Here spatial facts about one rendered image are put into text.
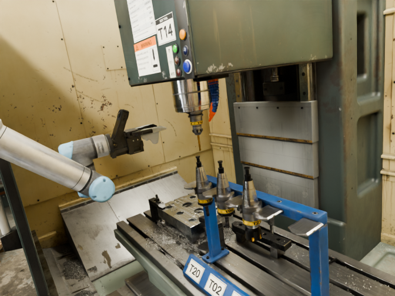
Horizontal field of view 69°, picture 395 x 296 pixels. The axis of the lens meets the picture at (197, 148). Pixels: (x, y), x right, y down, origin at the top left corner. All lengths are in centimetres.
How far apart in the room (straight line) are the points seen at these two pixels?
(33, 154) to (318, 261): 76
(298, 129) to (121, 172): 129
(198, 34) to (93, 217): 150
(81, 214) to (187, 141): 95
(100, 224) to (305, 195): 123
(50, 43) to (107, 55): 34
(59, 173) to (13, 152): 12
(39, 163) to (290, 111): 101
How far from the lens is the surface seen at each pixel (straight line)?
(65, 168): 87
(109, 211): 204
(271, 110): 143
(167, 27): 86
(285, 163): 146
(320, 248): 78
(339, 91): 129
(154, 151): 222
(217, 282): 99
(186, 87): 107
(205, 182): 95
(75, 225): 199
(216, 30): 82
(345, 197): 140
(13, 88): 195
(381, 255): 176
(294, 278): 108
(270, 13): 99
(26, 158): 85
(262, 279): 107
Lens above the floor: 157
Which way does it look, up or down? 14 degrees down
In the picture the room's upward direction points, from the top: 8 degrees counter-clockwise
